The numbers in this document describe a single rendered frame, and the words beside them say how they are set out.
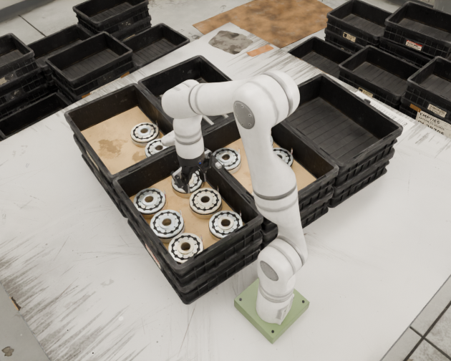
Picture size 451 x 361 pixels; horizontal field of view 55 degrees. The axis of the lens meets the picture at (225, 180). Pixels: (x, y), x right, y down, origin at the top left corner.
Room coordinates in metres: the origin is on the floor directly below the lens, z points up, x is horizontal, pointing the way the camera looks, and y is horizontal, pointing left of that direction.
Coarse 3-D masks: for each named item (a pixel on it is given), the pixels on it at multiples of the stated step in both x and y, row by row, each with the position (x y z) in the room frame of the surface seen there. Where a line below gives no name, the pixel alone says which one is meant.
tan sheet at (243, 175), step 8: (232, 144) 1.12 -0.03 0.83; (240, 144) 1.12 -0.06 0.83; (240, 152) 1.08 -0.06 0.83; (240, 168) 1.00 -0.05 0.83; (248, 168) 1.00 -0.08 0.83; (296, 168) 0.99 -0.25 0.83; (240, 176) 0.97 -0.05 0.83; (248, 176) 0.96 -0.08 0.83; (296, 176) 0.95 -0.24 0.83; (304, 176) 0.95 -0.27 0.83; (312, 176) 0.95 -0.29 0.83; (248, 184) 0.93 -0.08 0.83; (304, 184) 0.92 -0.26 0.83
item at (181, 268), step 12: (132, 168) 0.94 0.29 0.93; (216, 168) 0.92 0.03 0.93; (228, 180) 0.87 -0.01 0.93; (120, 192) 0.84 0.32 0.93; (240, 192) 0.82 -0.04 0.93; (132, 204) 0.79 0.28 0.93; (252, 204) 0.77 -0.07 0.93; (144, 228) 0.72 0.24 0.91; (240, 228) 0.69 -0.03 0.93; (252, 228) 0.70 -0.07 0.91; (156, 240) 0.66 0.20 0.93; (228, 240) 0.65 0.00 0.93; (168, 252) 0.62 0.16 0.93; (204, 252) 0.62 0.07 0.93; (180, 264) 0.58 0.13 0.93; (192, 264) 0.59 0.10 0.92
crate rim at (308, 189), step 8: (232, 120) 1.14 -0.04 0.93; (216, 128) 1.10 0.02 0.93; (288, 128) 1.08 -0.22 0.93; (296, 136) 1.04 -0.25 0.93; (304, 144) 1.01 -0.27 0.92; (320, 152) 0.96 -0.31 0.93; (216, 160) 0.95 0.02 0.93; (328, 160) 0.92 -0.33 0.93; (224, 168) 0.92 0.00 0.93; (336, 168) 0.89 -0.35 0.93; (232, 176) 0.88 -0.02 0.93; (328, 176) 0.86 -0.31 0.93; (240, 184) 0.85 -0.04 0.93; (312, 184) 0.83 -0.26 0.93; (320, 184) 0.84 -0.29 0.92; (248, 192) 0.82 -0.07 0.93; (304, 192) 0.81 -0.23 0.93
